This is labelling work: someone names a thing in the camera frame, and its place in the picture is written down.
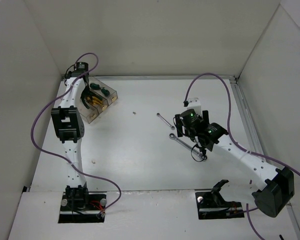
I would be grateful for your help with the yellow black cutting pliers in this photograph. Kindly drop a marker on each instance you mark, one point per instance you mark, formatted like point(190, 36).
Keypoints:
point(96, 103)

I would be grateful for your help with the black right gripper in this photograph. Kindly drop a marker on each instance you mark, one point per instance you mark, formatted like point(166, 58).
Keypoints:
point(178, 125)

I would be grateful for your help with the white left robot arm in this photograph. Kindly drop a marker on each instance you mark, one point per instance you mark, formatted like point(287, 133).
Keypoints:
point(69, 128)

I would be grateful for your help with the green stubby Phillips screwdriver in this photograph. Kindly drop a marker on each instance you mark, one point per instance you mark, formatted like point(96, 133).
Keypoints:
point(105, 92)

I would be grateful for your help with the large silver ratchet wrench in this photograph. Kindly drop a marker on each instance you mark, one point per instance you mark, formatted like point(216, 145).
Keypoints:
point(196, 155)

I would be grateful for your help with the yellow needle-nose pliers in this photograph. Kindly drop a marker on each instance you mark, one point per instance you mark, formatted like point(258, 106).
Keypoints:
point(93, 98)

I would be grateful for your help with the aluminium rail right edge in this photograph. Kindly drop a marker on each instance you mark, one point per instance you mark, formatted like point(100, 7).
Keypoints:
point(274, 107)

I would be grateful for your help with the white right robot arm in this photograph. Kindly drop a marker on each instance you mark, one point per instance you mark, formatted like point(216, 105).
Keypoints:
point(273, 187)

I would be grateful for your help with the green handled pliers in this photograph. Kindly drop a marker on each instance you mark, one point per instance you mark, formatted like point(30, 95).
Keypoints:
point(86, 97)

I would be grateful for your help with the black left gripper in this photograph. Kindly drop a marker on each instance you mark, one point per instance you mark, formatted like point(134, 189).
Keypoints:
point(85, 90)

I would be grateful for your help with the green stubby flathead screwdriver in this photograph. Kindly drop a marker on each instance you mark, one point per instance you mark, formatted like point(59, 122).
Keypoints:
point(94, 86)

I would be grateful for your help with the clear three-compartment container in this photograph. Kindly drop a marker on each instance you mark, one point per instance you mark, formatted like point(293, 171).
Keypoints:
point(89, 115)

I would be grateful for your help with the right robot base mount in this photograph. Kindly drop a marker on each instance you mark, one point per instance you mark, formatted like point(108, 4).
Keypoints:
point(212, 206)

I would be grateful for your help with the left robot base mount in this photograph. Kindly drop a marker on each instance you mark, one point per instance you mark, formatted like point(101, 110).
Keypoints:
point(80, 206)

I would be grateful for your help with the small silver ratchet wrench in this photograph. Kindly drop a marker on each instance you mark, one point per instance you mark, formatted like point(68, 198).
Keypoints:
point(172, 127)

